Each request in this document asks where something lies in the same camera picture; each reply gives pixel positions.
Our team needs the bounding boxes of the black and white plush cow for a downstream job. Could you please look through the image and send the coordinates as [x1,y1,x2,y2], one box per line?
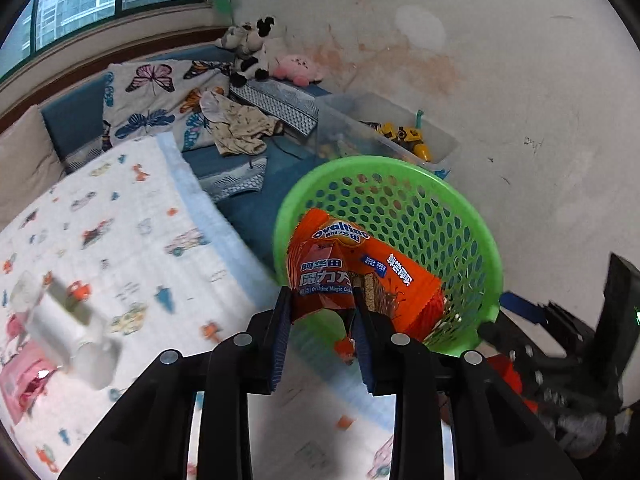
[215,15,281,86]

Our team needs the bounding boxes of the green plastic basket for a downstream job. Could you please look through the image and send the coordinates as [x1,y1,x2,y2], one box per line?
[272,156,502,358]

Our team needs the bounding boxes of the yellow toy truck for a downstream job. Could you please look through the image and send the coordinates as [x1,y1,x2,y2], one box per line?
[375,122,432,161]

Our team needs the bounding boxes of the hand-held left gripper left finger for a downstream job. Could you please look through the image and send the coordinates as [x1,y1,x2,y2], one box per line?
[59,285,293,480]

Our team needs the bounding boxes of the butterfly print pillow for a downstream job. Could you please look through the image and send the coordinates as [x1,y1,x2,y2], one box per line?
[102,59,233,153]

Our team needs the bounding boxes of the beige pillow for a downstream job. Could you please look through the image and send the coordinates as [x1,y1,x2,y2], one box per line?
[0,105,66,221]

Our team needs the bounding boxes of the clear plastic storage box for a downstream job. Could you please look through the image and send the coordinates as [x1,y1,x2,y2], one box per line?
[317,92,460,176]

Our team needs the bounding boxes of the grey patterned cloth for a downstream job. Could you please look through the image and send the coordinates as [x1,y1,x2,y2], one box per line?
[229,80,320,136]

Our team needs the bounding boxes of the beige patterned garment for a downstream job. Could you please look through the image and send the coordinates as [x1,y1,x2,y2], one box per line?
[200,91,283,157]

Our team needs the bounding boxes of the orange snack packet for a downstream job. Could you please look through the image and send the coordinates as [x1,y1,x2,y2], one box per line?
[285,208,448,366]

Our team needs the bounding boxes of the printed blanket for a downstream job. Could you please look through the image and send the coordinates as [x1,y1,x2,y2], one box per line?
[0,135,401,480]

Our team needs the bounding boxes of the blue sofa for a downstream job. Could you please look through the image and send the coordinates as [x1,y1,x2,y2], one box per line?
[40,45,331,271]

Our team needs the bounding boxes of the pink plush toy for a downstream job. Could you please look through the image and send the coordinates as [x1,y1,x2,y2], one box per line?
[272,52,325,87]

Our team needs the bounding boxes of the pink plastic packet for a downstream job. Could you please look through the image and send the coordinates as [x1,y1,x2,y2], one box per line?
[0,342,58,423]

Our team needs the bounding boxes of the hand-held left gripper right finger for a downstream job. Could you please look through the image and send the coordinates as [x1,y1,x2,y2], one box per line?
[352,292,583,480]

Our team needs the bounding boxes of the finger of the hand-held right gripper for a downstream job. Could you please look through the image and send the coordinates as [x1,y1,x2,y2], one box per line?
[479,321,621,411]
[499,291,598,348]

